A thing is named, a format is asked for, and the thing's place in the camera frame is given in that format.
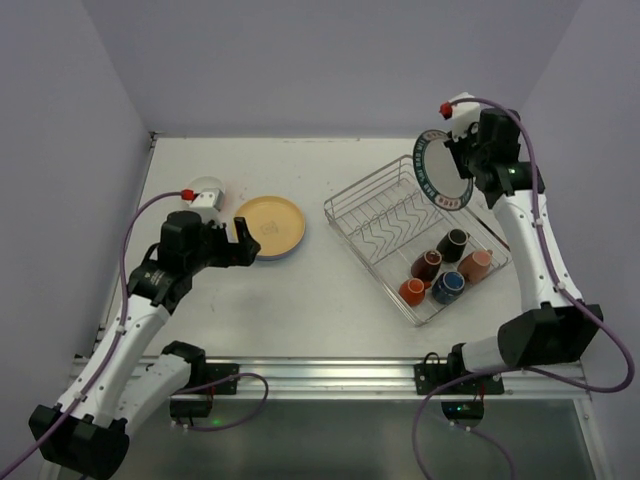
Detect green rimmed printed plate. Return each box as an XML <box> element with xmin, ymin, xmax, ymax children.
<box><xmin>412</xmin><ymin>129</ymin><xmax>473</xmax><ymax>211</ymax></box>

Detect tan yellow plate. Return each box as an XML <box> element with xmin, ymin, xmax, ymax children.
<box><xmin>235</xmin><ymin>196</ymin><xmax>306</xmax><ymax>255</ymax></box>

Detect lavender plate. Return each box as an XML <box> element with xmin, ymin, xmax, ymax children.
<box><xmin>255</xmin><ymin>241</ymin><xmax>303</xmax><ymax>262</ymax></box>

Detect orange bowl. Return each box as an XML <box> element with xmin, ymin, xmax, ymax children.
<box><xmin>187</xmin><ymin>176</ymin><xmax>226</xmax><ymax>205</ymax></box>

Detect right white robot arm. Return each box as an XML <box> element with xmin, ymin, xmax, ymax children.
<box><xmin>441</xmin><ymin>99</ymin><xmax>603</xmax><ymax>372</ymax></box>

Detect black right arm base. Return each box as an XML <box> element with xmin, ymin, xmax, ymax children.
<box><xmin>414</xmin><ymin>350</ymin><xmax>505</xmax><ymax>427</ymax></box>

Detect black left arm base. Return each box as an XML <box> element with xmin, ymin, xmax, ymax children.
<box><xmin>169</xmin><ymin>363</ymin><xmax>240</xmax><ymax>425</ymax></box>

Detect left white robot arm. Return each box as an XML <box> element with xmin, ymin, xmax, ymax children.
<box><xmin>29</xmin><ymin>211</ymin><xmax>261</xmax><ymax>479</ymax></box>

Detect black mug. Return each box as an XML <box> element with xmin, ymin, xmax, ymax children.
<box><xmin>436</xmin><ymin>228</ymin><xmax>469</xmax><ymax>263</ymax></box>

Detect pink mug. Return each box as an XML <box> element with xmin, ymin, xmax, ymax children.
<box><xmin>457</xmin><ymin>250</ymin><xmax>493</xmax><ymax>285</ymax></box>

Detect dark maroon mug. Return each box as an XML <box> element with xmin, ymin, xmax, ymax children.
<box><xmin>410</xmin><ymin>249</ymin><xmax>442</xmax><ymax>282</ymax></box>

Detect dark blue mug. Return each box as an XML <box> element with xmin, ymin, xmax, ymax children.
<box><xmin>431</xmin><ymin>271</ymin><xmax>466</xmax><ymax>305</ymax></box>

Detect orange red mug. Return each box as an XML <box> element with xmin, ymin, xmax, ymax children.
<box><xmin>398</xmin><ymin>278</ymin><xmax>431</xmax><ymax>307</ymax></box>

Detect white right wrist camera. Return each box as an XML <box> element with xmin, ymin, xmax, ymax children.
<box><xmin>449</xmin><ymin>92</ymin><xmax>482</xmax><ymax>141</ymax></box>

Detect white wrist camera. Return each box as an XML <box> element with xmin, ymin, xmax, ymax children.
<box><xmin>449</xmin><ymin>92</ymin><xmax>482</xmax><ymax>141</ymax></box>
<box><xmin>189</xmin><ymin>188</ymin><xmax>224</xmax><ymax>223</ymax></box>

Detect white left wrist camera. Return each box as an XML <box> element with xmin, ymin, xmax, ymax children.
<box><xmin>189</xmin><ymin>188</ymin><xmax>224</xmax><ymax>223</ymax></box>

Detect metal wire dish rack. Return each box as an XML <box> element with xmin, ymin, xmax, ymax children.
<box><xmin>324</xmin><ymin>155</ymin><xmax>512</xmax><ymax>327</ymax></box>

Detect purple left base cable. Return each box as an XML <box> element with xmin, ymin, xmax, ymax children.
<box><xmin>169</xmin><ymin>372</ymin><xmax>271</xmax><ymax>433</ymax></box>

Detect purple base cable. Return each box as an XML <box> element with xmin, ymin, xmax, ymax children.
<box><xmin>169</xmin><ymin>372</ymin><xmax>271</xmax><ymax>433</ymax></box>
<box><xmin>410</xmin><ymin>367</ymin><xmax>531</xmax><ymax>480</ymax></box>

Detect aluminium mounting rail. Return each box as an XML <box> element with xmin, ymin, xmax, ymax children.
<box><xmin>62</xmin><ymin>355</ymin><xmax>586</xmax><ymax>401</ymax></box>

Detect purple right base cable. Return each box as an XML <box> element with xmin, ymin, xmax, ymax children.
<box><xmin>410</xmin><ymin>367</ymin><xmax>531</xmax><ymax>480</ymax></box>

